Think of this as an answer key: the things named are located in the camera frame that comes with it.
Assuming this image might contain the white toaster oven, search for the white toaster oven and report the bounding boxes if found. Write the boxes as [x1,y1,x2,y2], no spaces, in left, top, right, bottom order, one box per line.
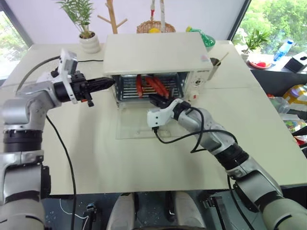
[102,31,214,110]

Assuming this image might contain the thin white wire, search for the thin white wire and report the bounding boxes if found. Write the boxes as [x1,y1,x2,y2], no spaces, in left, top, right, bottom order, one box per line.
[59,198,90,230]

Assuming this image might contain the wooden stick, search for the wooden stick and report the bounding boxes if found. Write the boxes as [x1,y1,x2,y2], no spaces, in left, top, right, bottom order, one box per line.
[216,52,230,66]

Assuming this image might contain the blue plastic bottle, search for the blue plastic bottle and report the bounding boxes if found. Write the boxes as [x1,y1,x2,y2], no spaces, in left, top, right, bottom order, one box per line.
[273,40,295,62]

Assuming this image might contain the wicker basket with rope handle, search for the wicker basket with rope handle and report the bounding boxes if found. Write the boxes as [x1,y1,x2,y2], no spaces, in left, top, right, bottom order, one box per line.
[136,0,177,34]

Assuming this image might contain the grey rounded shape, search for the grey rounded shape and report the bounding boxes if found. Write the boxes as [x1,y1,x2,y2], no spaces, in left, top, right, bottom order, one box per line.
[106,191,135,230]
[173,191,207,230]

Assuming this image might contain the red sausage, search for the red sausage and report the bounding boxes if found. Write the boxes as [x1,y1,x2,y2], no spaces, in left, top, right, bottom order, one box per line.
[153,77,170,98]
[135,74,144,100]
[144,76,166,96]

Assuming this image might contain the yellow and white toy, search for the yellow and white toy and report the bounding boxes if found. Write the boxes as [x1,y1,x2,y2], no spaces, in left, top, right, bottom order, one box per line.
[282,83,307,106]

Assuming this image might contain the white plate with red items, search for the white plate with red items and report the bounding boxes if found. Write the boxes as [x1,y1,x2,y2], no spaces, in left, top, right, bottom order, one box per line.
[248,53,273,69]

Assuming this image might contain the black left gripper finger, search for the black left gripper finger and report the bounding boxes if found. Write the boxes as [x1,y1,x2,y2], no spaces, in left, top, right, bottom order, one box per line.
[88,83,116,93]
[87,77,116,87]

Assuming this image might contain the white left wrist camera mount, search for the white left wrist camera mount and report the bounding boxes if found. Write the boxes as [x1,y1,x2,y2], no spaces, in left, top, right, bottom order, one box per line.
[59,48,79,104]

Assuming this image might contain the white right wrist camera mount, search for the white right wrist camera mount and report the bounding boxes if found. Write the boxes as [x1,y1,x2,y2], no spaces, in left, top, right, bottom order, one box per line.
[146,98,183,128]

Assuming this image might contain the black device with blue light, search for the black device with blue light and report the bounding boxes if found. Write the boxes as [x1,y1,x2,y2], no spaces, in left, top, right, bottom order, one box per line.
[84,202,98,230]

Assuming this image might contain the white ribbed plant pot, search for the white ribbed plant pot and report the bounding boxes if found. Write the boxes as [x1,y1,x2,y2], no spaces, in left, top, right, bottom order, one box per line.
[79,30,101,54]

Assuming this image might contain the green leafy plant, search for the green leafy plant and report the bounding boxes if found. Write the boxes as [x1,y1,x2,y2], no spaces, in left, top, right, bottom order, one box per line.
[54,0,97,39]

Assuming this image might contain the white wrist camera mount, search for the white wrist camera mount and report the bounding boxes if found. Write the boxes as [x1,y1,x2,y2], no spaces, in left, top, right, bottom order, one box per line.
[59,48,79,104]
[146,98,183,128]

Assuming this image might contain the black side table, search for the black side table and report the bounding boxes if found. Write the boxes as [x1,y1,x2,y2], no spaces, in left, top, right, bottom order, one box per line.
[239,49,307,101]

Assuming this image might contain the grey left arm cable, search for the grey left arm cable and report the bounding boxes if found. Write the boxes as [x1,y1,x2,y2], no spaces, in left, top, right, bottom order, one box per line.
[18,55,62,91]

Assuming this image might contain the black oven power cord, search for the black oven power cord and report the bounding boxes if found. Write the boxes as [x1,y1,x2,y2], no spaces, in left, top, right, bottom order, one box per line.
[77,58,105,64]

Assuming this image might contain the black box with hole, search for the black box with hole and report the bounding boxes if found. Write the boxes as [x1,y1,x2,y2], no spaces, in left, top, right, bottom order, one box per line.
[284,53,307,74]

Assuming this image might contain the glass toaster oven door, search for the glass toaster oven door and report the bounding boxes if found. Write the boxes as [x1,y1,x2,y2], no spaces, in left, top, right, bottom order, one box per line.
[115,102,180,140]

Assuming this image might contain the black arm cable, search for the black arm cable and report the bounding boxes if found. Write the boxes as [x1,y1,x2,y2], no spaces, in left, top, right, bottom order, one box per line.
[45,115,78,230]
[151,105,256,230]

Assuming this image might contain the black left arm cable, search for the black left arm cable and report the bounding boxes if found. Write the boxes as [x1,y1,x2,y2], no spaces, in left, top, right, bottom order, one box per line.
[45,115,78,230]

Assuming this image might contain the metal wire sausage tray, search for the metal wire sausage tray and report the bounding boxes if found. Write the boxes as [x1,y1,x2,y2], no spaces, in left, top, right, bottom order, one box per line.
[118,73,181,102]

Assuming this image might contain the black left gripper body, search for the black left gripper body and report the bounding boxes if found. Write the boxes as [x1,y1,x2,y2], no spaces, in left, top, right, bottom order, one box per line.
[71,71,94,108]

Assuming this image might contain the black metal bracket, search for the black metal bracket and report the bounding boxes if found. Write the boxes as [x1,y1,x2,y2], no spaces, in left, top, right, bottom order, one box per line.
[201,195,227,230]

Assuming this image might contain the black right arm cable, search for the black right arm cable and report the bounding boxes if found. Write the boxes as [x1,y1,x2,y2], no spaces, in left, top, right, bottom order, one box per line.
[151,105,256,230]

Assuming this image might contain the wooden branch rack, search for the wooden branch rack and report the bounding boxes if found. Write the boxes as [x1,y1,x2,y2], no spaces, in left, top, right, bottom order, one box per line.
[96,0,128,35]

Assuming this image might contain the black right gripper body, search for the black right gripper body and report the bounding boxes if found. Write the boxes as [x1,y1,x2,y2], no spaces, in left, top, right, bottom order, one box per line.
[150,98,172,110]

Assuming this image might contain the small green potted plant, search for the small green potted plant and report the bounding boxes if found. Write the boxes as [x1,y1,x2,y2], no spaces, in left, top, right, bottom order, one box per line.
[239,28,271,61]

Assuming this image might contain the green plastic bottle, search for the green plastic bottle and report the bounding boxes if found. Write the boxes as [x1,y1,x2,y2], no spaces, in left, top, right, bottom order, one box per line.
[185,25,216,52]

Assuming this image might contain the grey cup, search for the grey cup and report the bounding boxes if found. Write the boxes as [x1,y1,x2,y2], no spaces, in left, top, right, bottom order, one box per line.
[207,57,223,81]

